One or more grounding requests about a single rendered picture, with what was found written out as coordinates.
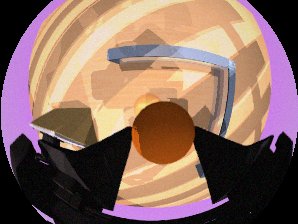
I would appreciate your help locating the brown ball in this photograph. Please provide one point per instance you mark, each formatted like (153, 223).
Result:
(163, 132)

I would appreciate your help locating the clear l-shaped low walls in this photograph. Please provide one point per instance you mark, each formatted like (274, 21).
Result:
(221, 75)

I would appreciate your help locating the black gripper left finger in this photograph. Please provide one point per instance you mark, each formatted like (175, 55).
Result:
(98, 167)

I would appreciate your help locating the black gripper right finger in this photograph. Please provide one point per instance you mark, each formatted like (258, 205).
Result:
(225, 162)

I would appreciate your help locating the translucent orange ball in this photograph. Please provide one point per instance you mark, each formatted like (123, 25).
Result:
(143, 100)

